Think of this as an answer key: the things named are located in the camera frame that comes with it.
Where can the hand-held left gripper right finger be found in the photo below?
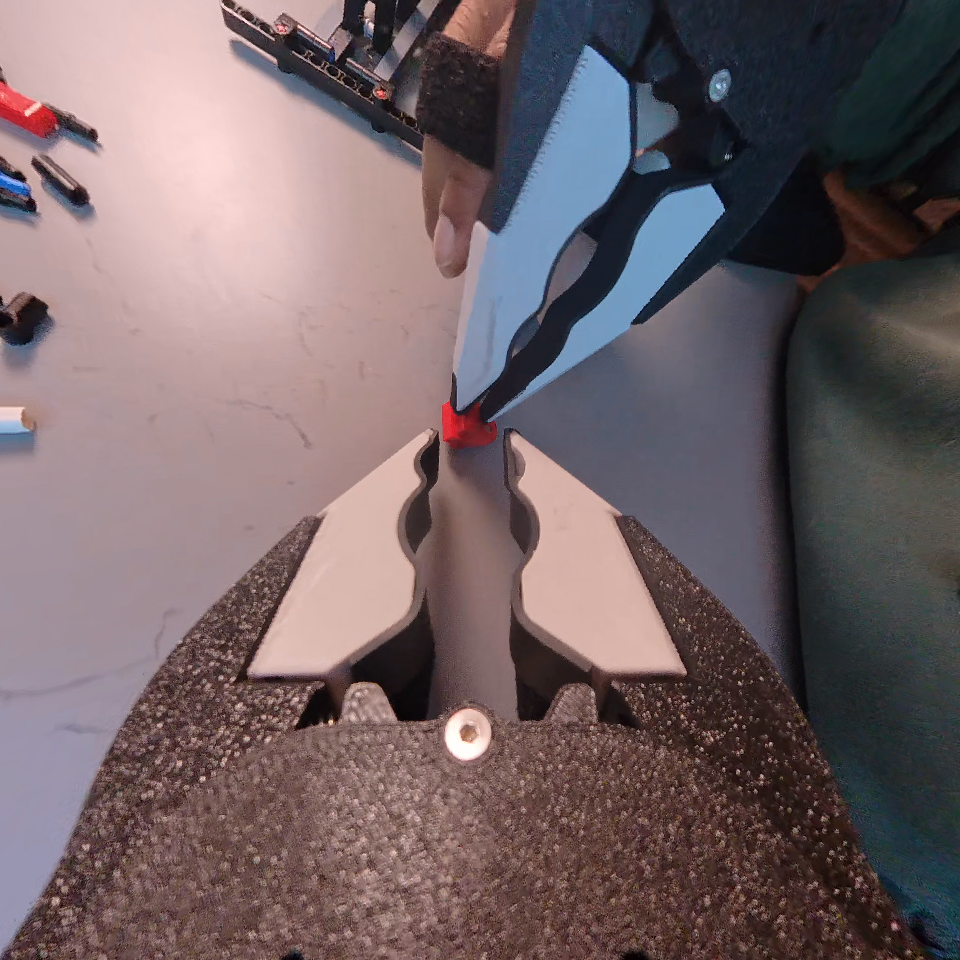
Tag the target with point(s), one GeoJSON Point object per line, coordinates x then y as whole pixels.
{"type": "Point", "coordinates": [600, 600]}

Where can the red rounded plate with hole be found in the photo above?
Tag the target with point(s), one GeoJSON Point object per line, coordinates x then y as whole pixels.
{"type": "Point", "coordinates": [469, 429]}

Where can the white tube connector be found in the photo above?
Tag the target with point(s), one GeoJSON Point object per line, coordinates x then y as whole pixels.
{"type": "Point", "coordinates": [15, 420]}

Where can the black angle connector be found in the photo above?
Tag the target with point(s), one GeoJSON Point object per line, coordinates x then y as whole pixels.
{"type": "Point", "coordinates": [22, 315]}

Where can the black and blue pins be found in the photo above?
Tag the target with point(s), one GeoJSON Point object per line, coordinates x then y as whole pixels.
{"type": "Point", "coordinates": [15, 187]}

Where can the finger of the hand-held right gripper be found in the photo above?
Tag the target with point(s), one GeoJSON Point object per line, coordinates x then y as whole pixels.
{"type": "Point", "coordinates": [660, 247]}
{"type": "Point", "coordinates": [555, 187]}

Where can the black connector pin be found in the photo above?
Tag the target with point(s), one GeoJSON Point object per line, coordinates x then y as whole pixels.
{"type": "Point", "coordinates": [75, 126]}

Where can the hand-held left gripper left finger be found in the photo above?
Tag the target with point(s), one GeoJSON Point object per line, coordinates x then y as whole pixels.
{"type": "Point", "coordinates": [337, 600]}

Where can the grey desk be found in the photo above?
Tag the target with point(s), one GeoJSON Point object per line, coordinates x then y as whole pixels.
{"type": "Point", "coordinates": [187, 375]}

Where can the black tube connector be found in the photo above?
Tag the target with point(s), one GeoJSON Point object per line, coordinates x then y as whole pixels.
{"type": "Point", "coordinates": [60, 180]}

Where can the brick vehicle model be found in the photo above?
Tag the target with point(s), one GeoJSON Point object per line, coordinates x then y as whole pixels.
{"type": "Point", "coordinates": [322, 52]}

